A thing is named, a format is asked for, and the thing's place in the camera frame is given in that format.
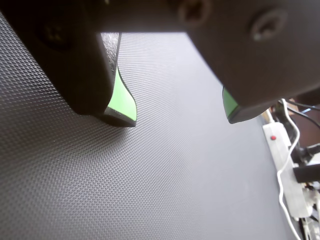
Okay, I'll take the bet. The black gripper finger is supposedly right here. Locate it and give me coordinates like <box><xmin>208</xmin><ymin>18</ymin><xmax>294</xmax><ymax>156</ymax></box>
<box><xmin>0</xmin><ymin>0</ymin><xmax>138</xmax><ymax>128</ymax></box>
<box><xmin>178</xmin><ymin>0</ymin><xmax>320</xmax><ymax>125</ymax></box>

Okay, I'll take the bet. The white power strip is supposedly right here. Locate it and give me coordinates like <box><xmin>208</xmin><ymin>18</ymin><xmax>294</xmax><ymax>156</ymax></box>
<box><xmin>262</xmin><ymin>121</ymin><xmax>313</xmax><ymax>221</ymax></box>

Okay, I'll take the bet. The black textured mat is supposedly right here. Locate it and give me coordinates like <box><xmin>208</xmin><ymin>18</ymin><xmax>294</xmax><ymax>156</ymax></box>
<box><xmin>0</xmin><ymin>11</ymin><xmax>301</xmax><ymax>240</ymax></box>

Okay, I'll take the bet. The black plug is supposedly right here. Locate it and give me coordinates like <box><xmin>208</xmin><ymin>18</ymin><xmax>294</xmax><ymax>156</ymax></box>
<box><xmin>292</xmin><ymin>163</ymin><xmax>320</xmax><ymax>183</ymax></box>

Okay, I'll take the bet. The thin black cable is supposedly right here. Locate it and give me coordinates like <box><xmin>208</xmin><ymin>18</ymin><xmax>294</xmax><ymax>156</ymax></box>
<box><xmin>286</xmin><ymin>99</ymin><xmax>320</xmax><ymax>126</ymax></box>

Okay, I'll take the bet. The white cable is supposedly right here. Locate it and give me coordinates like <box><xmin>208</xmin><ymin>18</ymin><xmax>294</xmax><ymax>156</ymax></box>
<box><xmin>277</xmin><ymin>98</ymin><xmax>305</xmax><ymax>240</ymax></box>

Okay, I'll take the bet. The thick black cable stub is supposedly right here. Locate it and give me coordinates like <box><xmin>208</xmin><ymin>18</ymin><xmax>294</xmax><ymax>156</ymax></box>
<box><xmin>294</xmin><ymin>142</ymin><xmax>320</xmax><ymax>161</ymax></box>

